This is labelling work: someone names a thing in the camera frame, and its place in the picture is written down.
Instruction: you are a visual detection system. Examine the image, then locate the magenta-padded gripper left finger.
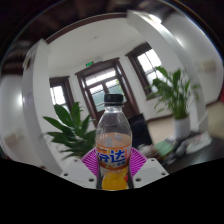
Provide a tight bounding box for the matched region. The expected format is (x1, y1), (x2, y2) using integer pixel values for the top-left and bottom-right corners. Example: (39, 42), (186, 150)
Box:
(59, 147), (101, 190)

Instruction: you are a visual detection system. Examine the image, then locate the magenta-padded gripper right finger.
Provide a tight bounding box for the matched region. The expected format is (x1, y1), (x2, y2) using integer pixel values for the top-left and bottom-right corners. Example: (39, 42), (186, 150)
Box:
(128, 147), (169, 190)

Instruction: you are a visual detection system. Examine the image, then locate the orange soda plastic bottle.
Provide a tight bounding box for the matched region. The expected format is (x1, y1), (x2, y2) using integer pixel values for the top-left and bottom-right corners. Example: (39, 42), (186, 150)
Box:
(95, 93), (133, 191)

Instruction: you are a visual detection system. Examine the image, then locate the green notebook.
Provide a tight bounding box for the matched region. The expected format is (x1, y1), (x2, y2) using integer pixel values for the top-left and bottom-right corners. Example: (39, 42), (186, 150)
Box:
(154, 139), (175, 157)

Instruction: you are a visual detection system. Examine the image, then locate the potted plant in white pot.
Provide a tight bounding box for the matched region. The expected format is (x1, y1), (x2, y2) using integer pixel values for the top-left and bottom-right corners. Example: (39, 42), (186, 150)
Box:
(146, 65), (202, 140)
(42, 101), (98, 160)

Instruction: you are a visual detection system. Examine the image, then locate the grey ball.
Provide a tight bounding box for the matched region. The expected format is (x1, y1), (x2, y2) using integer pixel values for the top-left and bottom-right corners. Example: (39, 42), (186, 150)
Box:
(174, 141), (188, 158)

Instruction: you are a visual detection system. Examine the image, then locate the black chair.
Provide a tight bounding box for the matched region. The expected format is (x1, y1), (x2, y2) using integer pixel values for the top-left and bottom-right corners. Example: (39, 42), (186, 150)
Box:
(128, 113), (154, 150)

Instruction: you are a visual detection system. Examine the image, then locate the white printed booklet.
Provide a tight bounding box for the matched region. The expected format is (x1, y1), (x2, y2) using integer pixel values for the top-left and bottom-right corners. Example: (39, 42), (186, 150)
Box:
(184, 130), (213, 155)

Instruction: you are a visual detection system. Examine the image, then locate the dark wooden framed window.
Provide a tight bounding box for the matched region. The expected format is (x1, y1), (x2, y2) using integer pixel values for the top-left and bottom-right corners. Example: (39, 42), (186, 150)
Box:
(48, 75), (76, 112)
(125, 42), (168, 100)

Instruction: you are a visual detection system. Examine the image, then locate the dark wooden double door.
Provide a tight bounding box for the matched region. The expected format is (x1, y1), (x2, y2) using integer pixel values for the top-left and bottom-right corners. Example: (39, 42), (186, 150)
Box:
(74, 57), (141, 127)

